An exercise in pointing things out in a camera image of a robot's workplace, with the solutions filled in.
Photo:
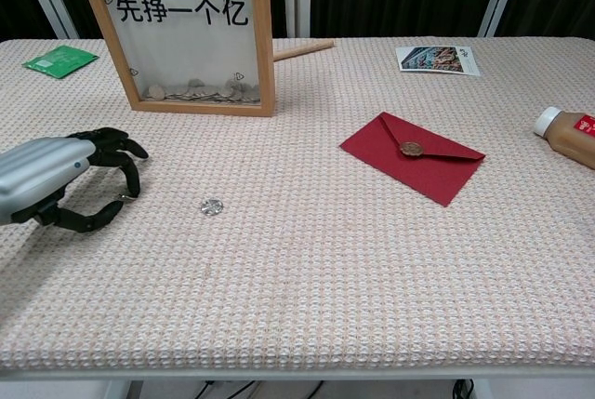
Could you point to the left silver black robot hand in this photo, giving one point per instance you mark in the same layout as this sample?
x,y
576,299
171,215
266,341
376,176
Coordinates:
x,y
42,171

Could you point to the pile of silver coins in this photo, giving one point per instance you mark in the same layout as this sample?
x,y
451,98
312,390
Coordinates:
x,y
200,92

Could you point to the wooden frame coin bank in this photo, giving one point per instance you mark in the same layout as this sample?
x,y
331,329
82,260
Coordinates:
x,y
266,45

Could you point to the green flat packet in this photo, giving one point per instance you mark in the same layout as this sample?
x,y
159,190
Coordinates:
x,y
58,62

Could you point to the beige woven tablecloth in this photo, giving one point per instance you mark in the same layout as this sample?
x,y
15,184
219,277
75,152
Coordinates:
x,y
297,278

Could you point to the wooden stick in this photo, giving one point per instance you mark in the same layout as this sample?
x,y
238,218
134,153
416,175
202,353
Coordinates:
x,y
302,49

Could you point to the red envelope with wax seal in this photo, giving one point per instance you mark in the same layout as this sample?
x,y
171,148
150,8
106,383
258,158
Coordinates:
x,y
418,176

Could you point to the picture postcard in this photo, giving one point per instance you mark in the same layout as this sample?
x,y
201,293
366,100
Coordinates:
x,y
432,59

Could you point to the milk tea bottle white cap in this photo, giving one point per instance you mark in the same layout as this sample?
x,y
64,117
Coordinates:
x,y
572,136

